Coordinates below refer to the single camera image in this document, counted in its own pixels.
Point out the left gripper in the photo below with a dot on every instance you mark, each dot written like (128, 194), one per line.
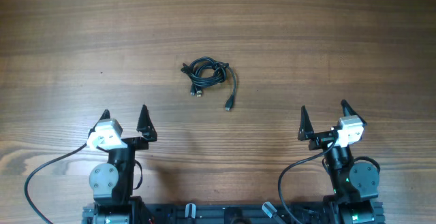
(143, 126)

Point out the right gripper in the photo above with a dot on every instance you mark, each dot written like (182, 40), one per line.
(306, 133)

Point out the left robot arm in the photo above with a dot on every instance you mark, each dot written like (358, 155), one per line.
(112, 182)

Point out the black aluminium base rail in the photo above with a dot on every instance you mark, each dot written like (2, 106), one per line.
(305, 212)

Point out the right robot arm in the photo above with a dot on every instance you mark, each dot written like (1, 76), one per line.
(355, 180)

